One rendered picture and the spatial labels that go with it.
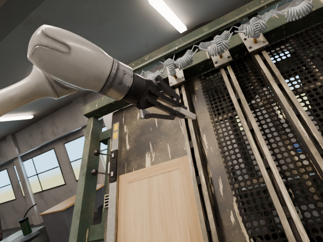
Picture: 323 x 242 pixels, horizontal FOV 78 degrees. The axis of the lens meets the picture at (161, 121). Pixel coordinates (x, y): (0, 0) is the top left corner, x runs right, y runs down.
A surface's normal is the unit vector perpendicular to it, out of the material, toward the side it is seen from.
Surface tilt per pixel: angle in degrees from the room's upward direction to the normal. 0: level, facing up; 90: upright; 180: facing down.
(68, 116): 90
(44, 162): 90
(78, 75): 139
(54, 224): 90
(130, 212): 54
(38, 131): 90
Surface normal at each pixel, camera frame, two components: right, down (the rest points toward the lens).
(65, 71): 0.12, 0.67
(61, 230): -0.40, 0.10
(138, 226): -0.46, -0.49
